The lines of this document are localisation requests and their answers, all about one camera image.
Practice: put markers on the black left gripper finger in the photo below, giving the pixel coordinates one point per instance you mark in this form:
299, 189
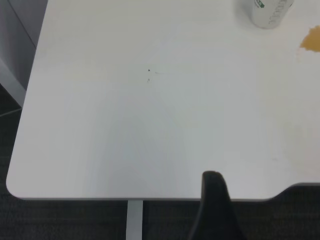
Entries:
216, 207

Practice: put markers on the white paper coffee cup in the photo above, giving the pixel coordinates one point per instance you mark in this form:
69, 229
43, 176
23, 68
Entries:
265, 15

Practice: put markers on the grey metal table leg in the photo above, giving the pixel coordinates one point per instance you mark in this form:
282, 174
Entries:
134, 220

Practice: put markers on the brown coffee spill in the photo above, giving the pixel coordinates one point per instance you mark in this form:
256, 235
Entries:
312, 41

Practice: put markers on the grey metal frame bar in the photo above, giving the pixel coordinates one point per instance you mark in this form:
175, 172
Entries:
12, 85

